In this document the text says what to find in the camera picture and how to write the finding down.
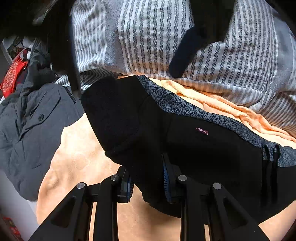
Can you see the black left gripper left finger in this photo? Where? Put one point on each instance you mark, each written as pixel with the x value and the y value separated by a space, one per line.
pixel 88 210

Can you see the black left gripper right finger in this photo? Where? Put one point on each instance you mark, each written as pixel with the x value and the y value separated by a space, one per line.
pixel 207 211

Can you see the black pants with patterned waistband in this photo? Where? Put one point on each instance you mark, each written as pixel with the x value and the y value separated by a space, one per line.
pixel 139 124

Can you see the orange bed sheet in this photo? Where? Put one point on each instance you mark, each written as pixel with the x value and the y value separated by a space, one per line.
pixel 80 158

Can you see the grey padded jacket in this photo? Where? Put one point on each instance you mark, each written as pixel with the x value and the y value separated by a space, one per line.
pixel 32 121

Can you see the grey white striped duvet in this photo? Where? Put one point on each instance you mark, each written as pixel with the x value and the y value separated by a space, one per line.
pixel 252 66

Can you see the red patterned cloth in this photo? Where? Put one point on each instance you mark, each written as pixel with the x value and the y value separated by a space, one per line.
pixel 9 82

